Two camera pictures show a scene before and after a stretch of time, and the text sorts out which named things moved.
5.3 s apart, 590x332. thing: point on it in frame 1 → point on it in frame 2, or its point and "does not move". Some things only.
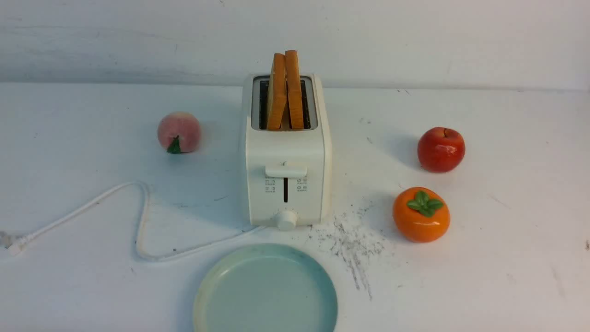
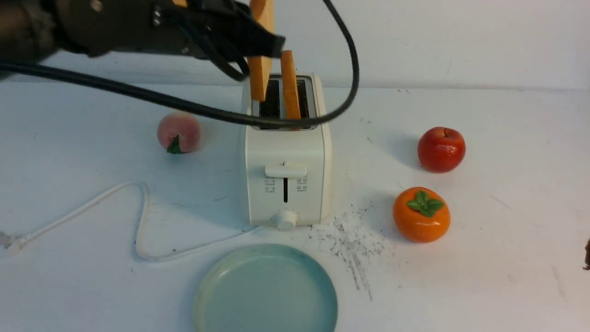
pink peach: x=179 y=132 does not move
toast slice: x=293 y=89 does not move
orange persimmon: x=421 y=215 does not move
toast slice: x=278 y=92 → x=259 y=68
